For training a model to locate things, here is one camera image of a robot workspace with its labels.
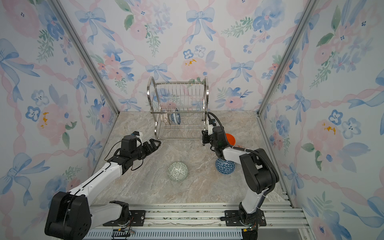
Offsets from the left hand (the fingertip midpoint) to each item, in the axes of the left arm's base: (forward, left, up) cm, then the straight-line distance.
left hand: (157, 144), depth 85 cm
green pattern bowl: (-11, -11, -13) cm, 20 cm away
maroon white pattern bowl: (+23, -1, -1) cm, 23 cm away
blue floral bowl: (+22, -9, -1) cm, 24 cm away
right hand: (+12, -28, -2) cm, 30 cm away
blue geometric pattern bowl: (-7, -39, -13) cm, 42 cm away
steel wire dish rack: (+30, -10, 0) cm, 32 cm away
